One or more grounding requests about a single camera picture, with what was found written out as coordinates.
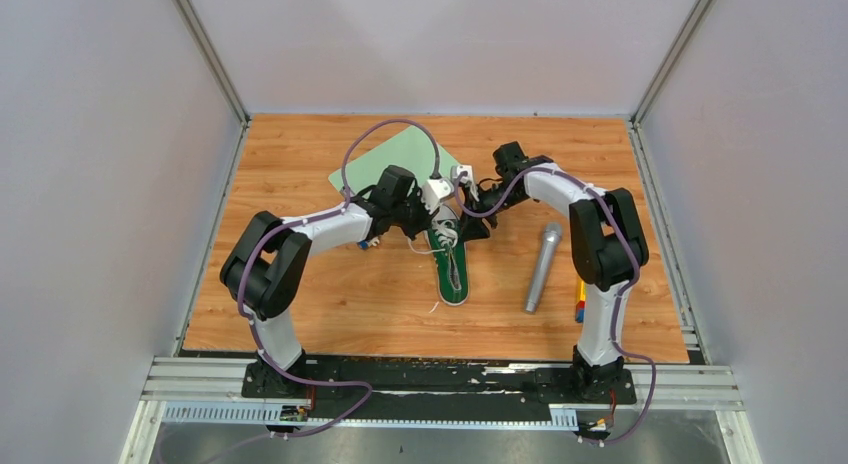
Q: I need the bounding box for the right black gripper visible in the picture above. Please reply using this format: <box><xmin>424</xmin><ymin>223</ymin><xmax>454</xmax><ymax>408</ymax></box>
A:
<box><xmin>457</xmin><ymin>183</ymin><xmax>525</xmax><ymax>244</ymax></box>

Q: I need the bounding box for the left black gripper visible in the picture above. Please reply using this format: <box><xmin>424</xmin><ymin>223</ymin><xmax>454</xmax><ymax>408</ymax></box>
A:
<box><xmin>391</xmin><ymin>187</ymin><xmax>440</xmax><ymax>242</ymax></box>

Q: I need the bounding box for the green canvas sneaker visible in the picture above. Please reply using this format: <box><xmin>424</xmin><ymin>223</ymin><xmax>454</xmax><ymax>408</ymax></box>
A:
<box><xmin>423</xmin><ymin>205</ymin><xmax>470</xmax><ymax>308</ymax></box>

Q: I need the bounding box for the white shoelace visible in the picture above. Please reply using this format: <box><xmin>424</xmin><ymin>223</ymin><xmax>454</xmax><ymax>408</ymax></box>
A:
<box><xmin>405</xmin><ymin>212</ymin><xmax>465</xmax><ymax>315</ymax></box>

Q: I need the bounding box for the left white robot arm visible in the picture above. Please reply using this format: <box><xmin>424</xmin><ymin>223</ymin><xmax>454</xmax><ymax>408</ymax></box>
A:
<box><xmin>219</xmin><ymin>165</ymin><xmax>453</xmax><ymax>397</ymax></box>

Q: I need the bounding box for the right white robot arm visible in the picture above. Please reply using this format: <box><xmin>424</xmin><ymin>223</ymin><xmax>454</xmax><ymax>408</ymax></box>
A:
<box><xmin>451</xmin><ymin>142</ymin><xmax>649</xmax><ymax>402</ymax></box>

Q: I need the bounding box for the blue red toy car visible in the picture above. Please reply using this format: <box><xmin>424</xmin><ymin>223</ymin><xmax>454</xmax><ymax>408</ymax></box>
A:
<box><xmin>357</xmin><ymin>237</ymin><xmax>380</xmax><ymax>250</ymax></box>

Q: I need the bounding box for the light green cutting mat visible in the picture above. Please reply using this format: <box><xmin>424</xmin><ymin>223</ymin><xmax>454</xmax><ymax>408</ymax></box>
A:
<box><xmin>342</xmin><ymin>121</ymin><xmax>460</xmax><ymax>194</ymax></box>

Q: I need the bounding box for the silver microphone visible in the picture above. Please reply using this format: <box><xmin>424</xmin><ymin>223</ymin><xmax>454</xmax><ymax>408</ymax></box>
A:
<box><xmin>523</xmin><ymin>222</ymin><xmax>563</xmax><ymax>314</ymax></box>

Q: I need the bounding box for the yellow red blue block stack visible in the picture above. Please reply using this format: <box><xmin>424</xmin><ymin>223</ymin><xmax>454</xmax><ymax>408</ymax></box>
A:
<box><xmin>574</xmin><ymin>279</ymin><xmax>587</xmax><ymax>323</ymax></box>

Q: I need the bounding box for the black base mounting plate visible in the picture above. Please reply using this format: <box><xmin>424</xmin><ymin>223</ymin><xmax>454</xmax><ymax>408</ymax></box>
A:
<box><xmin>241</xmin><ymin>355</ymin><xmax>637</xmax><ymax>422</ymax></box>

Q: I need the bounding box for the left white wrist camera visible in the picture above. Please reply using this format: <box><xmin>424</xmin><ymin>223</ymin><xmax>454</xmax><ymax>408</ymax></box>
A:
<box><xmin>421</xmin><ymin>178</ymin><xmax>455</xmax><ymax>215</ymax></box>

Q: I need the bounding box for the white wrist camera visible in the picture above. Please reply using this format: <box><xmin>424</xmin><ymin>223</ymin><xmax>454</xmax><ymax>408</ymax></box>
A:
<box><xmin>421</xmin><ymin>178</ymin><xmax>455</xmax><ymax>215</ymax></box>
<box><xmin>450</xmin><ymin>164</ymin><xmax>479</xmax><ymax>202</ymax></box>

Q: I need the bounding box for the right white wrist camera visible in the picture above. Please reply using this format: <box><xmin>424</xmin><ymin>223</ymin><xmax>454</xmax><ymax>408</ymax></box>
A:
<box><xmin>450</xmin><ymin>164</ymin><xmax>479</xmax><ymax>202</ymax></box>

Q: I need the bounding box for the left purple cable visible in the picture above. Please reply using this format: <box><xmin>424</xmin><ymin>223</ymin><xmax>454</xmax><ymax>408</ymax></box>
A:
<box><xmin>235</xmin><ymin>119</ymin><xmax>444</xmax><ymax>440</ymax></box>

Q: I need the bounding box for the purple cable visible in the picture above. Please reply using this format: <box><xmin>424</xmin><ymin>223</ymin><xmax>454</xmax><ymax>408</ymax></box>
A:
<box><xmin>451</xmin><ymin>166</ymin><xmax>658</xmax><ymax>447</ymax></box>
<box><xmin>235</xmin><ymin>119</ymin><xmax>444</xmax><ymax>440</ymax></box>

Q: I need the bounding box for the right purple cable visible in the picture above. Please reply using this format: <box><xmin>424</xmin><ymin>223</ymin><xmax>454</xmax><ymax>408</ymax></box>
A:
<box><xmin>451</xmin><ymin>166</ymin><xmax>658</xmax><ymax>447</ymax></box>

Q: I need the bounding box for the aluminium frame rail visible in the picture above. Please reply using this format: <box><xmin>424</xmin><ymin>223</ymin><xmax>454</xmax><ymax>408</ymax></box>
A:
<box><xmin>142</xmin><ymin>357</ymin><xmax>744</xmax><ymax>430</ymax></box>

